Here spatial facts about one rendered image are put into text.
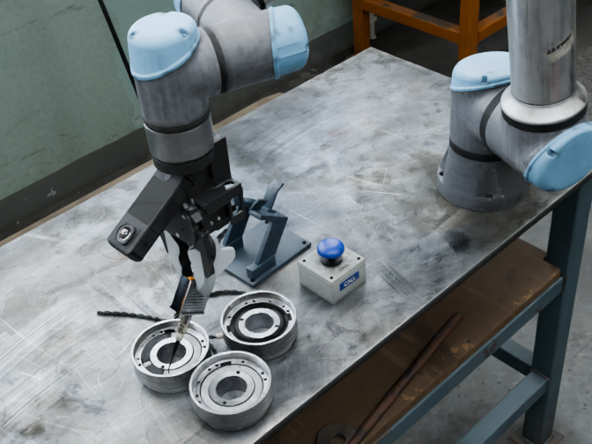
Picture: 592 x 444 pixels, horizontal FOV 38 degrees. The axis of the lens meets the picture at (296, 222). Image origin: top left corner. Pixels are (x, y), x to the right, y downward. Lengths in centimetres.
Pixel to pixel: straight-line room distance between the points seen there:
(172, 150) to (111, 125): 203
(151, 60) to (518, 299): 94
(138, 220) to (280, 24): 27
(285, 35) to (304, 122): 71
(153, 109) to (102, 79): 197
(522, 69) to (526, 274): 60
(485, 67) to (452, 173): 18
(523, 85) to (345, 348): 43
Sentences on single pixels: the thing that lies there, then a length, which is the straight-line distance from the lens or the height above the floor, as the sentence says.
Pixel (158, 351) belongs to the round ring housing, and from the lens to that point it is 119.
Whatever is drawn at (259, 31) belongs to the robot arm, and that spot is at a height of 126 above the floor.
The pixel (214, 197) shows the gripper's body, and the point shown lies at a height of 107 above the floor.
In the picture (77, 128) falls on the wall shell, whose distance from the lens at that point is 291.
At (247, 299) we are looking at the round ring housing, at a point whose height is 83.
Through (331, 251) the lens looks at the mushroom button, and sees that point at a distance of 123.
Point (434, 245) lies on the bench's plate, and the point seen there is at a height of 80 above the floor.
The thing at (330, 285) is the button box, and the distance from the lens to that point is 122.
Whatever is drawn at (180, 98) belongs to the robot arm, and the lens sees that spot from 92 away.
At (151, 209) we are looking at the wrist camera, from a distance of 100.
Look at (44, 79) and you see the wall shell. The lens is 279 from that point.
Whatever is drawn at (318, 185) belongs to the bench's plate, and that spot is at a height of 80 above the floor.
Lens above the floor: 167
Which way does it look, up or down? 38 degrees down
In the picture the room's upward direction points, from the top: 6 degrees counter-clockwise
